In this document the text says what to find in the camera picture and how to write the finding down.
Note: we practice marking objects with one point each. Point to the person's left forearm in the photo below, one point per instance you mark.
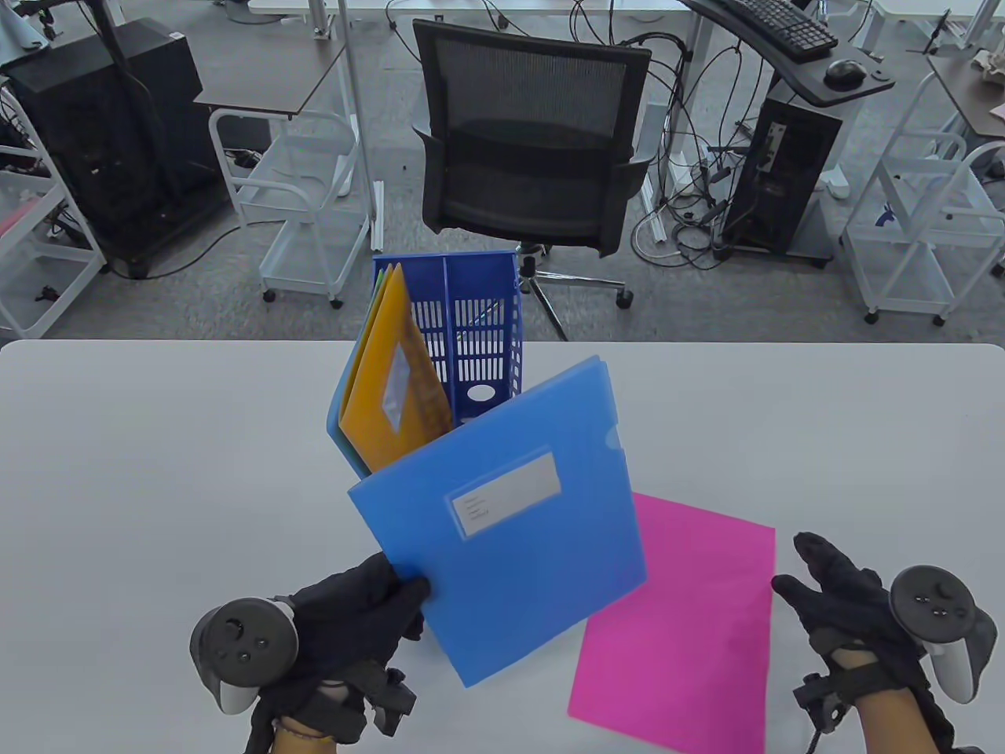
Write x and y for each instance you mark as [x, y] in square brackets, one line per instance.
[302, 744]

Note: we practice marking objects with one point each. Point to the person's left hand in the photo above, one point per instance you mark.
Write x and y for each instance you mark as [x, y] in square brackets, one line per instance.
[353, 620]

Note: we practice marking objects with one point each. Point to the black mesh office chair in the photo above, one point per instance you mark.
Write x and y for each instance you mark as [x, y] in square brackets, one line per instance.
[534, 196]

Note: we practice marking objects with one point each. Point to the blue plastic file rack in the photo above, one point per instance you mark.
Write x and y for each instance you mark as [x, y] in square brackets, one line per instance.
[479, 275]

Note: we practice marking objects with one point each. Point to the blue translucent L-shaped folder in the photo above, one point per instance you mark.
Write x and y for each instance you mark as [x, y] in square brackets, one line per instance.
[336, 424]
[534, 581]

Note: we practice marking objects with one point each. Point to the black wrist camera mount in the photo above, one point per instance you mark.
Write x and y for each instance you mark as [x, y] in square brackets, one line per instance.
[392, 703]
[820, 699]

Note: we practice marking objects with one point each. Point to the small blue object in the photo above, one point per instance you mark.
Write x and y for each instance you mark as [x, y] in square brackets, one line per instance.
[887, 216]

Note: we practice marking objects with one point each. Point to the person's right hand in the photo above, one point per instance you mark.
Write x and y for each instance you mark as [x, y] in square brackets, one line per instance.
[848, 620]

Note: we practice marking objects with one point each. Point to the white metal post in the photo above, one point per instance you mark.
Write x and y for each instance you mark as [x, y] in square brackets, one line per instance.
[357, 118]

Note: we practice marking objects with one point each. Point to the black computer cabinet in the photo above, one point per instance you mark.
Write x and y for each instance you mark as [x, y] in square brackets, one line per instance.
[94, 141]

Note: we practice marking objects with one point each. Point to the pink cardstock sheet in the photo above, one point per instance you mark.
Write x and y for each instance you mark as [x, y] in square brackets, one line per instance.
[691, 628]

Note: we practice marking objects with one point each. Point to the white metal trolley cart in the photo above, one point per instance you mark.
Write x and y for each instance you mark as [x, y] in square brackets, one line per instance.
[903, 275]
[314, 228]
[31, 290]

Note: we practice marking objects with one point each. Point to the orange translucent L-shaped folder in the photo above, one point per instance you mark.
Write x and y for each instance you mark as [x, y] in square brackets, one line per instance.
[385, 408]

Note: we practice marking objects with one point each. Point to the brown desk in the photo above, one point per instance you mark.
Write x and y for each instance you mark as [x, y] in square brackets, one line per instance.
[977, 102]

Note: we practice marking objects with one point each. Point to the dark grey handheld controller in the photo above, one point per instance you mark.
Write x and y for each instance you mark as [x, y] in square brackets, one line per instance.
[243, 640]
[934, 605]

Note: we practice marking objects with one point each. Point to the black computer tower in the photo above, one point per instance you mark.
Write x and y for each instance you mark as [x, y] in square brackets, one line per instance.
[777, 181]

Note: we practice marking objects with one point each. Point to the black computer keyboard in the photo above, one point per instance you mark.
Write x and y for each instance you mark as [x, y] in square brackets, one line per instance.
[785, 31]

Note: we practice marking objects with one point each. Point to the black computer mouse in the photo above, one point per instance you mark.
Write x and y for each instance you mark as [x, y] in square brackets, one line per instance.
[844, 72]

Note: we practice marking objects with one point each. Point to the dark keyboard desk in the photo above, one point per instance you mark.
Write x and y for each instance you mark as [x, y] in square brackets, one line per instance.
[801, 86]

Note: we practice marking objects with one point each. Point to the small brown side table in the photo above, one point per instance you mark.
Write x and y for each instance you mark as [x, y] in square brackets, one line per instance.
[267, 78]

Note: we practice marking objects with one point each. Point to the person's right forearm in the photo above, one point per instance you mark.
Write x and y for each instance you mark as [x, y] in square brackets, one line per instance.
[899, 726]

